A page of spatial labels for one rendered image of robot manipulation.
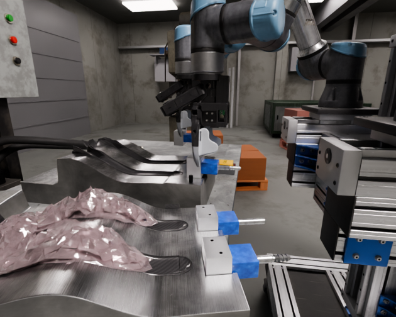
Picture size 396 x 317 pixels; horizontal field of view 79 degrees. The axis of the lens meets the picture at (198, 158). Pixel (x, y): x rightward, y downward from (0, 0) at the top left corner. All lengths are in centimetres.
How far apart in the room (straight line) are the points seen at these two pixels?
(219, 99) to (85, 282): 42
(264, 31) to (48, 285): 50
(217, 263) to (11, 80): 115
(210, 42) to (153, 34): 830
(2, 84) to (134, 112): 783
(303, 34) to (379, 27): 816
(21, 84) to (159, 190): 91
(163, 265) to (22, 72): 112
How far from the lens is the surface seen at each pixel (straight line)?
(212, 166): 59
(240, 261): 37
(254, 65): 827
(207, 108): 55
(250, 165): 277
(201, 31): 56
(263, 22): 51
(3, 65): 129
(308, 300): 133
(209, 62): 55
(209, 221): 45
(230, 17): 54
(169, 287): 35
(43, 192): 78
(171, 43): 416
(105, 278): 34
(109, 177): 64
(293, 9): 66
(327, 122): 103
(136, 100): 892
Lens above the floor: 110
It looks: 16 degrees down
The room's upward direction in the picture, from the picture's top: straight up
